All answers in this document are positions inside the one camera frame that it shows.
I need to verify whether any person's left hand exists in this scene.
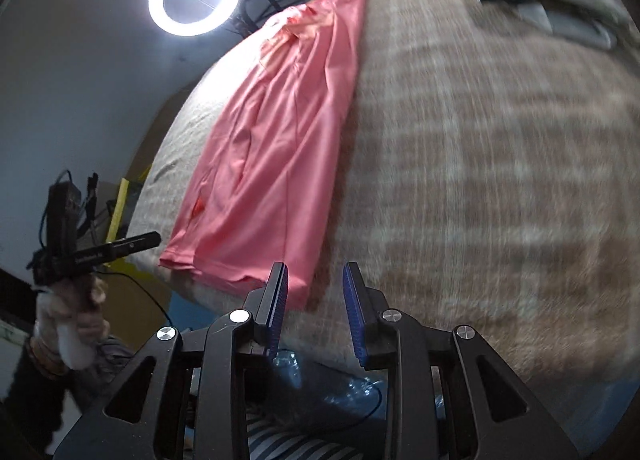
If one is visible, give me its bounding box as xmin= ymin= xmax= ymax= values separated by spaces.
xmin=30 ymin=276 xmax=112 ymax=377

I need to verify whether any pink t-shirt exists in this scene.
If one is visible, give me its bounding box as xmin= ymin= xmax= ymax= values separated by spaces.
xmin=159 ymin=0 xmax=371 ymax=311

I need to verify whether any plaid bed blanket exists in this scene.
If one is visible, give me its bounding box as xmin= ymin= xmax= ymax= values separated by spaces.
xmin=125 ymin=0 xmax=640 ymax=386

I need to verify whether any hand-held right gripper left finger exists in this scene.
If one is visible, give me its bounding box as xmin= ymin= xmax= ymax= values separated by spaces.
xmin=52 ymin=261 xmax=291 ymax=460

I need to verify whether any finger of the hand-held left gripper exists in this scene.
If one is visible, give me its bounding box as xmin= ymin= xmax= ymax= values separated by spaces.
xmin=106 ymin=232 xmax=162 ymax=259

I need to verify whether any person's left forearm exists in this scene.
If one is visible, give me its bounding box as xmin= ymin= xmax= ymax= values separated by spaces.
xmin=0 ymin=335 xmax=132 ymax=447

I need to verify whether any striped cloth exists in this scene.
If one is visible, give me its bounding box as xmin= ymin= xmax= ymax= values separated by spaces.
xmin=185 ymin=410 xmax=366 ymax=460

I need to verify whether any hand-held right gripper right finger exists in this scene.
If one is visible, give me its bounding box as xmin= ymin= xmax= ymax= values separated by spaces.
xmin=342 ymin=261 xmax=581 ymax=460

